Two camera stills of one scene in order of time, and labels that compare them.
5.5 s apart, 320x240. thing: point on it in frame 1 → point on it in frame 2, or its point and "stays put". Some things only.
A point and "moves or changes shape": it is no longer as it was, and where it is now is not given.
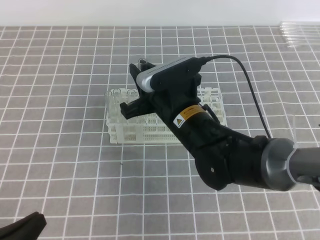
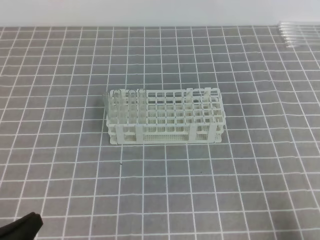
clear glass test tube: (142, 64) moves or changes shape
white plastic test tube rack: (152, 128) stays put
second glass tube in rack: (117, 98) stays put
